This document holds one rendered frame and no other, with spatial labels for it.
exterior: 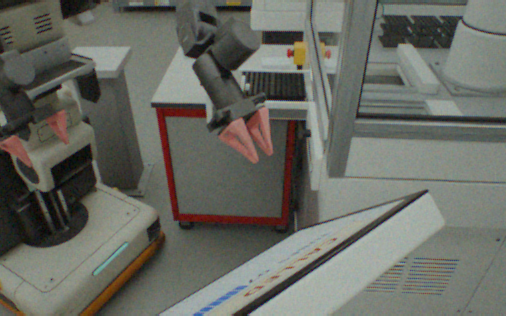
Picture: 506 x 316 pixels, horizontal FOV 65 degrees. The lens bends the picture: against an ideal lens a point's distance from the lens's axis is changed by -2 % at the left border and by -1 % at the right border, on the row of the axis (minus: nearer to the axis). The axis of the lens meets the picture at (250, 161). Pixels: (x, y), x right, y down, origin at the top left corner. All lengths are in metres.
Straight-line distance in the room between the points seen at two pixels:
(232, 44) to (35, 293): 1.27
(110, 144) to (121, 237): 0.63
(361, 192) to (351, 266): 0.54
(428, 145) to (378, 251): 0.50
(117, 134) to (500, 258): 1.72
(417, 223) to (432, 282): 0.80
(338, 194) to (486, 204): 0.35
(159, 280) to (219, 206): 0.43
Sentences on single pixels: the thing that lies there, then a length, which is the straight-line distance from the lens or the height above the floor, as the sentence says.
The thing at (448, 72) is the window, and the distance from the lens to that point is 0.86.
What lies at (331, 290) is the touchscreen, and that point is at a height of 1.18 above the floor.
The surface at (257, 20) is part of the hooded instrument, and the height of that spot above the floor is 0.86.
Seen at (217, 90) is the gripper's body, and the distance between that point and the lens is 0.69.
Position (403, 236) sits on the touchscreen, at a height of 1.18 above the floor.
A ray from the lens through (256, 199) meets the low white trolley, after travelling 1.87.
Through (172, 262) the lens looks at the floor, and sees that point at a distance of 1.98.
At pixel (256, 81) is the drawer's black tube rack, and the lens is 1.41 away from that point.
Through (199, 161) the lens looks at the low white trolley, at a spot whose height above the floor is 0.46.
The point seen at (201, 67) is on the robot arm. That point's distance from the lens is 0.71.
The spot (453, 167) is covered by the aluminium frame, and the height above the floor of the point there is 0.98.
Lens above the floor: 1.52
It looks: 37 degrees down
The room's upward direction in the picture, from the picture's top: straight up
